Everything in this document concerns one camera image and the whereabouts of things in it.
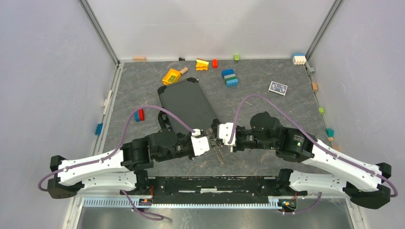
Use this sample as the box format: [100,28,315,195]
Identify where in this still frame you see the tan wooden block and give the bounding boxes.
[133,56,147,62]

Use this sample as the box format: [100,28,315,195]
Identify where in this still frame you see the blue block at left wall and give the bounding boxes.
[95,123,103,136]

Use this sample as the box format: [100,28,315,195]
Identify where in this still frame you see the yellow toy window block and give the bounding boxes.
[162,69,181,85]

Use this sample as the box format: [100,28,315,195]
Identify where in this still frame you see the white cable duct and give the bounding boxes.
[83,197,282,210]

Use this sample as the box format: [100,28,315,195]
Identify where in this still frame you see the dark grey hard case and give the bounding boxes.
[157,77,220,134]

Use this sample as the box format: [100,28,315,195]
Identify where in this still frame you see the red blue brick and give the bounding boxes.
[134,109,145,122]

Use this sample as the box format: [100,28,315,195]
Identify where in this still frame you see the wooden peg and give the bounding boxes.
[180,67,188,74]

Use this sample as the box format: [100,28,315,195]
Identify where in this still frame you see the yellow orange wedge blocks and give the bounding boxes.
[195,58,209,71]

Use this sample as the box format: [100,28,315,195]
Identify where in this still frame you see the grey brick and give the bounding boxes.
[305,66,315,76]

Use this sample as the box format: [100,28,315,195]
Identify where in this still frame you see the teal block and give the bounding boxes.
[325,128,334,137]

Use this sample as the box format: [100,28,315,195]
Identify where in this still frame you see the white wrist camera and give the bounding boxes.
[191,129,211,156]
[217,123,236,146]

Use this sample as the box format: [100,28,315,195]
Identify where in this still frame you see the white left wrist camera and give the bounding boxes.
[191,129,211,156]

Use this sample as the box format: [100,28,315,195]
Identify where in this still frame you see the blue green stacked bricks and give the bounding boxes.
[221,69,239,88]

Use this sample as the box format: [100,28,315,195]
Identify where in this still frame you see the orange wooden block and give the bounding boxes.
[311,82,319,93]

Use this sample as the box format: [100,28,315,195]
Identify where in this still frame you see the white blue brick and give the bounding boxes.
[292,53,307,65]

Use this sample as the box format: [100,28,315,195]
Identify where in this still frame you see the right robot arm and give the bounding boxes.
[222,112,392,209]

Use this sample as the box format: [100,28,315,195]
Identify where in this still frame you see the blue playing card box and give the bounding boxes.
[268,81,288,96]

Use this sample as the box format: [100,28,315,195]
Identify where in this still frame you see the metal disc keyring with rings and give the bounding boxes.
[205,128,225,164]

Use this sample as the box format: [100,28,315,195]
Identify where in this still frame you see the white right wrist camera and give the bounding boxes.
[217,123,236,146]

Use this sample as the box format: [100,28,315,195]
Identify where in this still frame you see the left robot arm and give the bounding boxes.
[44,129,201,199]

